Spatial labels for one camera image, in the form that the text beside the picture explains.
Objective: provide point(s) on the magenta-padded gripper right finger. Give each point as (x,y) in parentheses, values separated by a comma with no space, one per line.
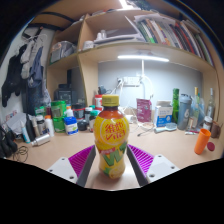
(161,166)

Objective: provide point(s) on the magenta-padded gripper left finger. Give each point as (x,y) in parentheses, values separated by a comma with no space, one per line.
(65,169)

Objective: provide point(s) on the yellow-label tea drink bottle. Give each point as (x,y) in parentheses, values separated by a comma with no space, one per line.
(111,133)

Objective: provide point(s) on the silver can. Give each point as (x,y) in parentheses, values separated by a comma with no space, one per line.
(41,139)

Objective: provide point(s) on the light blue hairbrush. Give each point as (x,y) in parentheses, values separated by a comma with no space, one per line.
(170,127)

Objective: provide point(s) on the white bottle with blue cap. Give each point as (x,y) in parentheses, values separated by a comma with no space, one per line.
(71,126)

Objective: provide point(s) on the white and green tube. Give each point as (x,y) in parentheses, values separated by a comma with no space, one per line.
(190,132)

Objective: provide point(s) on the white bottle with orange cap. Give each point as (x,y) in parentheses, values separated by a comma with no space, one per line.
(49,126)

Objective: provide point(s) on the small black jar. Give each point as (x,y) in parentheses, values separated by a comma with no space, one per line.
(82,125)

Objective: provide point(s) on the orange plastic cup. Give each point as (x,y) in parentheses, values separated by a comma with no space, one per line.
(201,141)

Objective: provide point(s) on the blue and white box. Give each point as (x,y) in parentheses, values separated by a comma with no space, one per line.
(162,115)

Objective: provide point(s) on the flat round red coaster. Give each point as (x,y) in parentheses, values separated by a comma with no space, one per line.
(211,146)

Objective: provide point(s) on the green pouch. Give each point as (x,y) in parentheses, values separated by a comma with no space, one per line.
(58,113)

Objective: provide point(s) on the grey shaker bottle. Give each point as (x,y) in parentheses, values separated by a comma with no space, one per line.
(184,113)

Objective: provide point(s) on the pink pouch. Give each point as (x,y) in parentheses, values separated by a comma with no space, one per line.
(143,110)

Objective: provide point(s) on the white-lidded jar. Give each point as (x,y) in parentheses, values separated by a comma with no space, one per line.
(207,124)

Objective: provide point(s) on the tall green bottle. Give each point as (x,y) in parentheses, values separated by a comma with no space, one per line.
(175,103)

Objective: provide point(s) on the brown ceramic mug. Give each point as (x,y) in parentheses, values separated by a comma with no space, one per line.
(216,130)

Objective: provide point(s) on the gold-capped clear bottle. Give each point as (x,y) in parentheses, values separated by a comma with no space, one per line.
(196,106)

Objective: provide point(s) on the black box device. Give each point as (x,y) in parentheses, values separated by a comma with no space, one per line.
(65,96)

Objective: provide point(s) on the red and white canister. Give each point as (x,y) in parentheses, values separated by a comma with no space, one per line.
(98,101)

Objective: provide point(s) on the clear glass bottle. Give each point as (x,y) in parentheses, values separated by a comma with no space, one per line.
(210,106)

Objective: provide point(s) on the hanging dark clothes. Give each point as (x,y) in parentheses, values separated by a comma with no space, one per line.
(33,80)

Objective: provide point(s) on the wooden shelf unit with books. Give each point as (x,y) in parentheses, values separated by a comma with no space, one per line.
(133,43)

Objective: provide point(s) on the ceiling light tube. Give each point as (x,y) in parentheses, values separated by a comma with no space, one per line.
(125,3)

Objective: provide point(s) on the white wall power strip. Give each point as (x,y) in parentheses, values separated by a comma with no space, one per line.
(131,81)

